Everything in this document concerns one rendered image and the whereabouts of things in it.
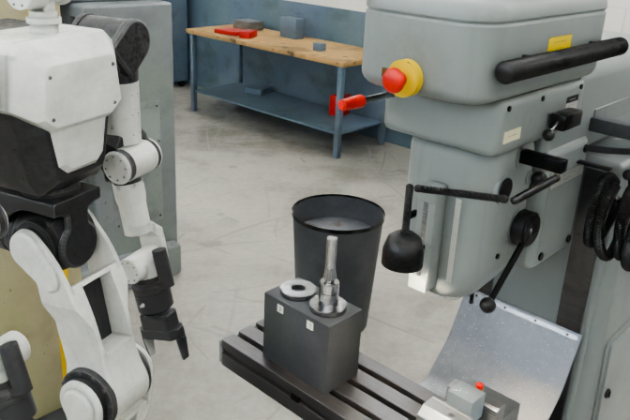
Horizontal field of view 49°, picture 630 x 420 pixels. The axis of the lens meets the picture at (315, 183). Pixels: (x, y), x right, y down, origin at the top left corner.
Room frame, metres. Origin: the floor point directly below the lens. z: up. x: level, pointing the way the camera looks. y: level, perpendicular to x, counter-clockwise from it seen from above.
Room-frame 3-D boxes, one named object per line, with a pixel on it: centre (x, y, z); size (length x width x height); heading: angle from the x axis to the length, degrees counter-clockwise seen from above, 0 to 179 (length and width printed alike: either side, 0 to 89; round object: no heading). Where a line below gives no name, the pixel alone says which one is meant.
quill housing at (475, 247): (1.28, -0.29, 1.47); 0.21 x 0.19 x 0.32; 48
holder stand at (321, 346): (1.49, -0.01, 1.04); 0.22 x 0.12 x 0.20; 48
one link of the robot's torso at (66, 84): (1.35, 0.58, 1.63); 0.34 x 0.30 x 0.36; 155
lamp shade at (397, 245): (1.09, -0.16, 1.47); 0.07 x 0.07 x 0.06
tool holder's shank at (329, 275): (1.46, -0.05, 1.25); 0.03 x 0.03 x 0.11
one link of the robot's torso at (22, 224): (1.34, 0.55, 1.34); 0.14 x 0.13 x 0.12; 155
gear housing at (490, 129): (1.31, -0.32, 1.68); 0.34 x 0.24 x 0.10; 138
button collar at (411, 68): (1.10, -0.13, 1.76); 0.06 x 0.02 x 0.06; 48
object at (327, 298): (1.46, -0.05, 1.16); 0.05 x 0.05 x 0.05
